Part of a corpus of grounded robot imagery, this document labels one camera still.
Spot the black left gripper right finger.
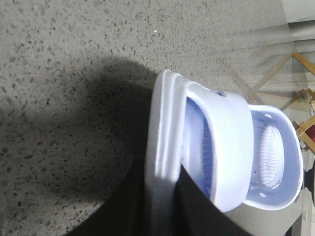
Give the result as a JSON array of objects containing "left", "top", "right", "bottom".
[{"left": 173, "top": 167, "right": 249, "bottom": 236}]

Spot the light blue slipper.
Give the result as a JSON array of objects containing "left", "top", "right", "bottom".
[
  {"left": 244, "top": 105, "right": 303, "bottom": 211},
  {"left": 144, "top": 70, "right": 253, "bottom": 236}
]

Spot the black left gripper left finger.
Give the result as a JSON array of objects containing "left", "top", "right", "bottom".
[{"left": 66, "top": 159, "right": 145, "bottom": 236}]

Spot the wooden folding rack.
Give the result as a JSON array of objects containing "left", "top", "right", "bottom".
[{"left": 251, "top": 52, "right": 315, "bottom": 151}]

